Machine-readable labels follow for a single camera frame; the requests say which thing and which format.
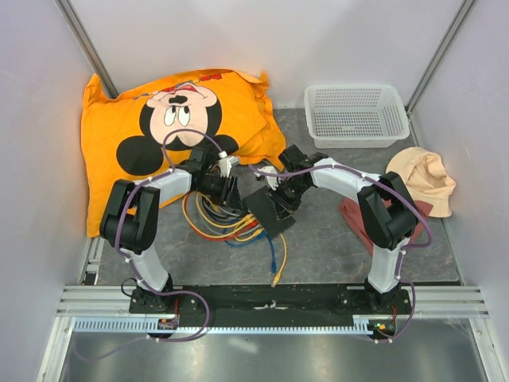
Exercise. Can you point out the aluminium frame rail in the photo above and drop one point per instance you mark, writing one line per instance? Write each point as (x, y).
(432, 302)

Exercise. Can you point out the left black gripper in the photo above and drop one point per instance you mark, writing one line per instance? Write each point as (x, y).
(229, 196)

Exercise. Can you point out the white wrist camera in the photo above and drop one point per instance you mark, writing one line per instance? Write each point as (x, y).
(226, 163)
(268, 174)

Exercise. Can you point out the orange Mickey Mouse pillow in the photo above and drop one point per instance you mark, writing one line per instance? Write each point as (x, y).
(146, 129)

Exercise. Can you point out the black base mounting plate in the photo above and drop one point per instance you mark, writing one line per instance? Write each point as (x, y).
(349, 299)

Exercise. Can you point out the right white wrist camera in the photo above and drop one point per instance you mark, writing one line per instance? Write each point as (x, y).
(268, 174)

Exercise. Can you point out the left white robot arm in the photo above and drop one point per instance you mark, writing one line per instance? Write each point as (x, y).
(130, 219)

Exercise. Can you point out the black network switch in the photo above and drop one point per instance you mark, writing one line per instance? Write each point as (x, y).
(260, 204)

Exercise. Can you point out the white perforated plastic basket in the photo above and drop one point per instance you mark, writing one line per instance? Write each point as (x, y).
(351, 116)

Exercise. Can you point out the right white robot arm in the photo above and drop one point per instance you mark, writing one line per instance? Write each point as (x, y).
(389, 215)

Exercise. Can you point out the peach bucket hat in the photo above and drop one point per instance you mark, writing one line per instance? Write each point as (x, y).
(425, 177)

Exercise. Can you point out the red folded cloth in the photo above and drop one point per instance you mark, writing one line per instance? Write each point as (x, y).
(350, 211)

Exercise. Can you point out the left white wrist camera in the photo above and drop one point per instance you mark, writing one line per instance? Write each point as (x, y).
(226, 163)

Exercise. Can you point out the grey slotted cable duct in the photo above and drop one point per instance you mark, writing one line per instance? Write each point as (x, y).
(358, 326)

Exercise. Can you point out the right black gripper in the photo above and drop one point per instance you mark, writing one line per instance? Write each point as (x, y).
(283, 208)

